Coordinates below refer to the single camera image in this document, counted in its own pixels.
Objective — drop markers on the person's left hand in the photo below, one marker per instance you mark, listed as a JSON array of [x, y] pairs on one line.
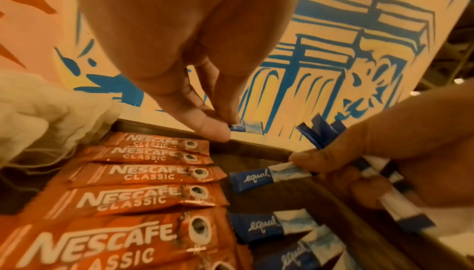
[[185, 23]]

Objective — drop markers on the row of red Nescafe sachets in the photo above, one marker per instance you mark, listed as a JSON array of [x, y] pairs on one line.
[[133, 198]]

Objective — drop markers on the row of tea bags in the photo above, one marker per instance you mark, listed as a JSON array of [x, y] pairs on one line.
[[44, 119]]

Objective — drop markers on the blue sugar sachets group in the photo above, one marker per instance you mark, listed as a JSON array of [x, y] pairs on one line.
[[281, 225]]

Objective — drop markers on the pile of blue Equal sachets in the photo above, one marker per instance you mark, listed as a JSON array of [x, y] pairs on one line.
[[396, 204]]

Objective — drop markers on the dark brown tray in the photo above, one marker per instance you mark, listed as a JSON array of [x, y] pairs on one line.
[[289, 198]]

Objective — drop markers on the person's right hand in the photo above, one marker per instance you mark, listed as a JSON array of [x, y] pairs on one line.
[[422, 140]]

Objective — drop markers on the single blue sweetener sachet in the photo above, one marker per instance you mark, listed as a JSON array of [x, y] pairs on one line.
[[246, 127]]

